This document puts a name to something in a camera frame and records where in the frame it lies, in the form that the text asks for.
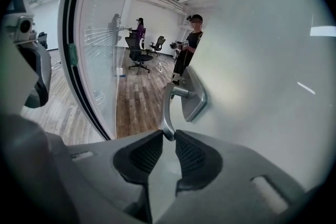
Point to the grey mesh office chair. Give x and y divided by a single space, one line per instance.
158 44

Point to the white bottles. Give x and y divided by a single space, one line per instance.
119 72

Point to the black office chair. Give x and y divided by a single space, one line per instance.
43 40
136 53

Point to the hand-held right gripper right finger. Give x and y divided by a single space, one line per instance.
225 173

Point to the frosted glass door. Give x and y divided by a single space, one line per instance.
262 73

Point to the white and black door frame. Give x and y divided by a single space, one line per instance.
65 34

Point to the green tag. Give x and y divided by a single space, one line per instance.
72 54

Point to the white power strip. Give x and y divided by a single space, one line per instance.
160 68

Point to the striped glass wall panel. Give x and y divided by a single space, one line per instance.
99 47

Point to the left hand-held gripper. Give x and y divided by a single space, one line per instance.
15 68

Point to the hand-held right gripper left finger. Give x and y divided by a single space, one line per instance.
105 165

